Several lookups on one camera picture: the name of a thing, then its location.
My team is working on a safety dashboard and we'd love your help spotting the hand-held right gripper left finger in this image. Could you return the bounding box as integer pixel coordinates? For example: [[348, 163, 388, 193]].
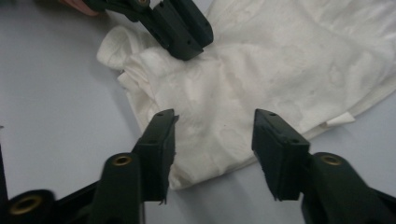
[[88, 108, 180, 224]]

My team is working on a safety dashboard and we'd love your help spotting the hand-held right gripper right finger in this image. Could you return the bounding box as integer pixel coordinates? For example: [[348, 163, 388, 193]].
[[251, 108, 396, 224]]

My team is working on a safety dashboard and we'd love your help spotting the white table board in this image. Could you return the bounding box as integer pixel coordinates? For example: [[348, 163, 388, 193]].
[[0, 0, 396, 224]]

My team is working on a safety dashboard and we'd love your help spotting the white baby romper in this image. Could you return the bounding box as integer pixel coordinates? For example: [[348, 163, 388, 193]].
[[96, 0, 396, 190]]

